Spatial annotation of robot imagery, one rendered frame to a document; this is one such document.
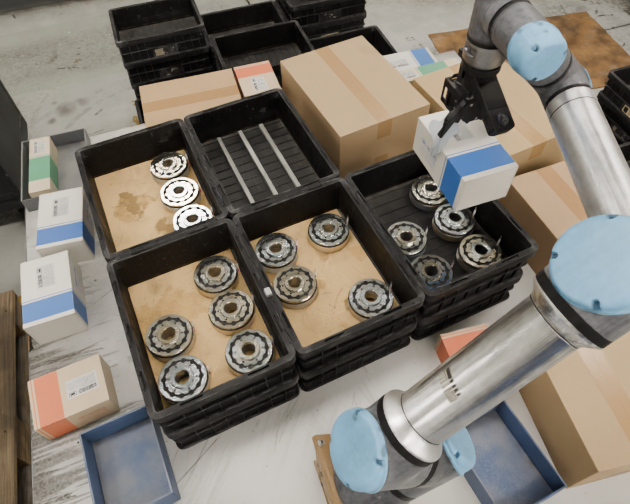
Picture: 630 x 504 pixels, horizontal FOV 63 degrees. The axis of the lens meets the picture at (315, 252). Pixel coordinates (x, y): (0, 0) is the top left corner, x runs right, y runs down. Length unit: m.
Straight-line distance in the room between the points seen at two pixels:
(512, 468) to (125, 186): 1.19
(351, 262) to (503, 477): 0.57
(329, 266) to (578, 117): 0.64
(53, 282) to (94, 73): 2.25
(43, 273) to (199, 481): 0.66
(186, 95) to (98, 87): 1.73
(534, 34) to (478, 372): 0.49
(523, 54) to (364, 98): 0.80
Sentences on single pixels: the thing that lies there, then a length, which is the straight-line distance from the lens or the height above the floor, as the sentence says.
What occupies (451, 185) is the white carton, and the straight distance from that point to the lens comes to 1.08.
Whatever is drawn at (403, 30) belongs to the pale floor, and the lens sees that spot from 3.63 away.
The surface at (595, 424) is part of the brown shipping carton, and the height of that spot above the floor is 0.86.
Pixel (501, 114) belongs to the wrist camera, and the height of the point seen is 1.26.
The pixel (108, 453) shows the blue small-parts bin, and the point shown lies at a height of 0.70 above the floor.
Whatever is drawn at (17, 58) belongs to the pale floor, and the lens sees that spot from 3.89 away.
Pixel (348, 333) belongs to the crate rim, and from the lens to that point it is 1.05.
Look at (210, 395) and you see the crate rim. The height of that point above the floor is 0.93.
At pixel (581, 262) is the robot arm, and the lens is 0.65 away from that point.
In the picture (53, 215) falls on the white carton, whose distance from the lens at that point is 1.59.
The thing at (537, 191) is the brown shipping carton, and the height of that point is 0.86.
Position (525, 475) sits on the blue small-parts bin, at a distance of 1.26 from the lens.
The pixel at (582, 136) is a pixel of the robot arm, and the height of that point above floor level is 1.33.
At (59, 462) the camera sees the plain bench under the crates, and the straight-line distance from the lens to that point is 1.33.
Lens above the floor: 1.87
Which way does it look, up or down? 55 degrees down
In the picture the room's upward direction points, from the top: 2 degrees counter-clockwise
